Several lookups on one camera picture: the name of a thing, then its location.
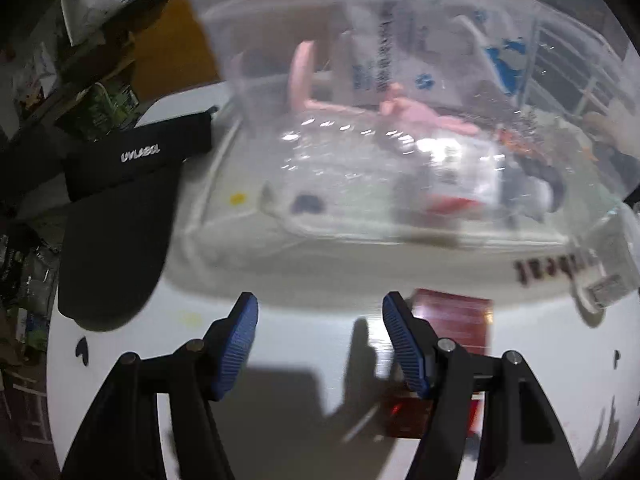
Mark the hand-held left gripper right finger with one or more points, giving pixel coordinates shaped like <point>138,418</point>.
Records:
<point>402,345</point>

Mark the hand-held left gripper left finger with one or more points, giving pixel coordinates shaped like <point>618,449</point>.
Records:
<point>240,340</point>

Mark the black heart sticker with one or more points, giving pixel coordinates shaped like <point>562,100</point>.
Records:
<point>82,351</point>

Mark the dark drawer cabinet white frame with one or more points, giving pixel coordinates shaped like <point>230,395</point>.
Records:
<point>600,85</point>

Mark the red printed packet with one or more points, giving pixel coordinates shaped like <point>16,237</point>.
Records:
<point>515,140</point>

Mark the clear bag with blue print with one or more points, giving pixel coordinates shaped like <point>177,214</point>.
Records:
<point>430,25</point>

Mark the white and red box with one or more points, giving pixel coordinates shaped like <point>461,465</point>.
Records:
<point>465,180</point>

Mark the dark red box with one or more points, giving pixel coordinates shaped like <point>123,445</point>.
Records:
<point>450,320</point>

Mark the clear plastic container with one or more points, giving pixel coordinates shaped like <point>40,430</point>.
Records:
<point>350,195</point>

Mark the black soft item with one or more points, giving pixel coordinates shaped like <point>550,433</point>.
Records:
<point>542,185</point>

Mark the green printed packet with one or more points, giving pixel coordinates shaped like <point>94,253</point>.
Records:
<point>107,105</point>

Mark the black visor cap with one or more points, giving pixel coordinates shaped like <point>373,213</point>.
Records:
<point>115,220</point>

